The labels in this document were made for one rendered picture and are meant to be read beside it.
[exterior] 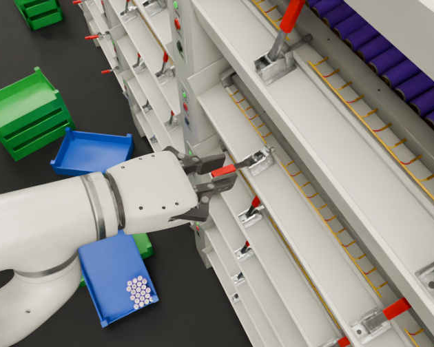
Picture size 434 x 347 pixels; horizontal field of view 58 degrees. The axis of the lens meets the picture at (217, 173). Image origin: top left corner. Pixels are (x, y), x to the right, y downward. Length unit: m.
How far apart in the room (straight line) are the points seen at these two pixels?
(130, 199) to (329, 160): 0.24
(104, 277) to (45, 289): 0.97
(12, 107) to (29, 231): 1.48
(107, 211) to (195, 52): 0.30
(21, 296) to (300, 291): 0.44
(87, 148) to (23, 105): 0.32
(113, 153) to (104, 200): 1.34
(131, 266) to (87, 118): 0.82
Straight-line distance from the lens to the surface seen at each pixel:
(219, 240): 1.16
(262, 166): 0.60
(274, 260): 0.74
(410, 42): 0.28
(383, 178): 0.39
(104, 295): 1.49
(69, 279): 0.53
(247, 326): 1.29
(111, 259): 1.48
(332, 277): 0.55
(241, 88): 0.66
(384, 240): 0.37
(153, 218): 0.49
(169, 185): 0.51
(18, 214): 0.47
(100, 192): 0.48
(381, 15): 0.29
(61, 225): 0.47
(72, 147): 1.89
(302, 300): 0.73
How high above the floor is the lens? 1.43
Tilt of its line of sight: 57 degrees down
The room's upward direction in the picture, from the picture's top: straight up
